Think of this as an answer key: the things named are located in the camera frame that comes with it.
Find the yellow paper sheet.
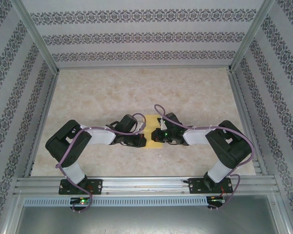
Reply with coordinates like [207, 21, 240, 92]
[144, 114, 164, 149]

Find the grey metal sheet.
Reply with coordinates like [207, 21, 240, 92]
[4, 195, 291, 234]

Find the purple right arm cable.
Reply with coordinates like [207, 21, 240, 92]
[153, 104, 255, 213]

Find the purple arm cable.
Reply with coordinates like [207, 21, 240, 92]
[55, 112, 147, 214]
[153, 104, 255, 213]

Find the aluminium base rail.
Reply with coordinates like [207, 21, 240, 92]
[13, 175, 280, 195]

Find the aluminium back rail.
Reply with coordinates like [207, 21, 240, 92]
[57, 64, 231, 71]

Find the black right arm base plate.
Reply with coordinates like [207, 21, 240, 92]
[188, 177, 232, 195]

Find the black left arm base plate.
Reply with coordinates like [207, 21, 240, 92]
[58, 178, 103, 195]

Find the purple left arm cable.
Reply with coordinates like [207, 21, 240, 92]
[55, 112, 147, 214]

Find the grey slotted cable duct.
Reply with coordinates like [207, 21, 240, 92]
[23, 196, 208, 207]

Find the aluminium side rail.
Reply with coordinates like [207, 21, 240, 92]
[23, 72, 61, 177]
[228, 70, 268, 176]

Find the aluminium frame post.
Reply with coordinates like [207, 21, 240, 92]
[228, 0, 275, 73]
[9, 0, 61, 75]

